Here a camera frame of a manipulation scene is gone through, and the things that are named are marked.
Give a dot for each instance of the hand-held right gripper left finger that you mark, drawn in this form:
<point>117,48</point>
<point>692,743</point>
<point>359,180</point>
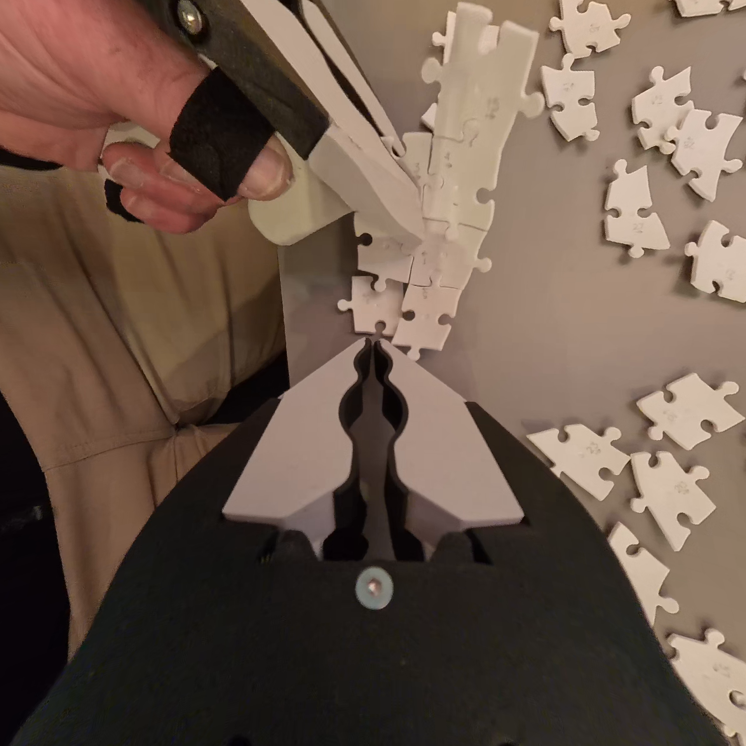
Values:
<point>291,466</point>

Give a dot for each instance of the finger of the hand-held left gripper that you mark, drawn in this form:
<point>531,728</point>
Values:
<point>344,58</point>
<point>373,175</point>

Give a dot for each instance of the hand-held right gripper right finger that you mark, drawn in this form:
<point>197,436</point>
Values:
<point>454,466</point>

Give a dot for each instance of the assembled white puzzle section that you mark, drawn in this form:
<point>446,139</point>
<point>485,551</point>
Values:
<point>460,175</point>

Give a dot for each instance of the scattered loose white puzzle pieces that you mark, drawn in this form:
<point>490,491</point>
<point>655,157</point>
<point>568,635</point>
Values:
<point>635,224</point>

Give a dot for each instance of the person's left hand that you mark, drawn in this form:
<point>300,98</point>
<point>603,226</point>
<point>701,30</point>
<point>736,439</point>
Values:
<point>87,70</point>

